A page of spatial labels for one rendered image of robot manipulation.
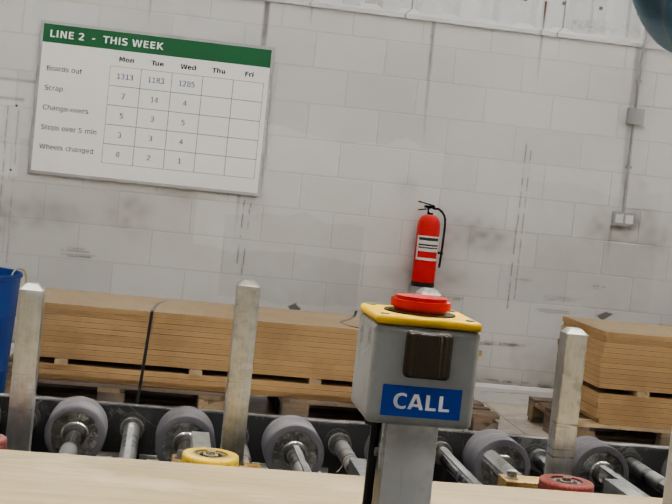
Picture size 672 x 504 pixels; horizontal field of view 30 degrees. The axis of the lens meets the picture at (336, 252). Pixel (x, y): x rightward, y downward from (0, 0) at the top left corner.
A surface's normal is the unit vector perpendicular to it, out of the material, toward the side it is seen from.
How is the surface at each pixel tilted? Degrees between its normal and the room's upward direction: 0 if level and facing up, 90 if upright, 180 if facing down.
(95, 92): 90
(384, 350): 90
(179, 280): 90
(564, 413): 90
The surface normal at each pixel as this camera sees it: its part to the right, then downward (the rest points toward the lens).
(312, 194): 0.13, 0.07
